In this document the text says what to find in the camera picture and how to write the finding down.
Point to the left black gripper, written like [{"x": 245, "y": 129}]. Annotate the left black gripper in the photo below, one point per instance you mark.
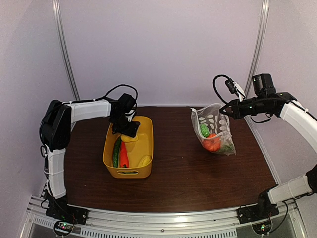
[{"x": 131, "y": 131}]

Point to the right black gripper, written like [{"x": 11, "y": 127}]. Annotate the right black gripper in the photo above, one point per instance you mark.
[{"x": 237, "y": 113}]

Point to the yellow toy pepper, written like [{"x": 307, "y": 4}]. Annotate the yellow toy pepper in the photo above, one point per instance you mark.
[{"x": 127, "y": 139}]

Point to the polka dot zip bag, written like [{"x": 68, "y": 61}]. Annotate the polka dot zip bag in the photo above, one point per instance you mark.
[{"x": 216, "y": 122}]

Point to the dark green toy cucumber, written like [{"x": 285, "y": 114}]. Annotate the dark green toy cucumber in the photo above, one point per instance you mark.
[{"x": 116, "y": 151}]

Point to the light green toy gourd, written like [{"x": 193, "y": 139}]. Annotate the light green toy gourd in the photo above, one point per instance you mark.
[{"x": 204, "y": 130}]

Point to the orange toy carrot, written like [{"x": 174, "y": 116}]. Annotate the orange toy carrot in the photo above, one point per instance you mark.
[{"x": 123, "y": 156}]

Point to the orange toy pumpkin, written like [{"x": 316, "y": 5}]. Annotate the orange toy pumpkin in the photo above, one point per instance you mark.
[{"x": 212, "y": 143}]

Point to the green toy lettuce leaf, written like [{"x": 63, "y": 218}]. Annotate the green toy lettuce leaf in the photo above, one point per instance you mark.
[{"x": 227, "y": 149}]

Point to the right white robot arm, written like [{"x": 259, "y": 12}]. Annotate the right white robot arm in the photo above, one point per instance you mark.
[{"x": 288, "y": 109}]

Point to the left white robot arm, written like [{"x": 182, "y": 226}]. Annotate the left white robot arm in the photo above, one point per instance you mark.
[{"x": 55, "y": 134}]

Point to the yellow plastic basket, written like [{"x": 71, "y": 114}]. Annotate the yellow plastic basket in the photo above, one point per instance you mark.
[{"x": 135, "y": 150}]

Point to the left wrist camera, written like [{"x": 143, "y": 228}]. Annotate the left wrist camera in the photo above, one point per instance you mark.
[{"x": 130, "y": 115}]

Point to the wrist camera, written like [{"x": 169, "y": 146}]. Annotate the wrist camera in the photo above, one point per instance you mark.
[
  {"x": 130, "y": 115},
  {"x": 236, "y": 89}
]

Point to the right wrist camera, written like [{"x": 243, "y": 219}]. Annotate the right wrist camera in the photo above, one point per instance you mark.
[{"x": 236, "y": 89}]

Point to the front aluminium rail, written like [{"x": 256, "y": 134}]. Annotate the front aluminium rail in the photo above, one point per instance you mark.
[{"x": 220, "y": 223}]

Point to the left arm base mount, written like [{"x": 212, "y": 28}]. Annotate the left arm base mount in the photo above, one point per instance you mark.
[{"x": 67, "y": 220}]

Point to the right aluminium frame post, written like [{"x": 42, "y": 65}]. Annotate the right aluminium frame post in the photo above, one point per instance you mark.
[{"x": 262, "y": 27}]

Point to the aluminium frame post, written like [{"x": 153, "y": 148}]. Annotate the aluminium frame post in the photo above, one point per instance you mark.
[
  {"x": 262, "y": 27},
  {"x": 64, "y": 49}
]

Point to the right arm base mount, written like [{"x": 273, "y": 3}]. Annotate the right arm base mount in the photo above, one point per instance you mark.
[{"x": 261, "y": 219}]

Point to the left aluminium frame post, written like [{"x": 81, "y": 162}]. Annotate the left aluminium frame post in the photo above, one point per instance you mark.
[{"x": 64, "y": 49}]

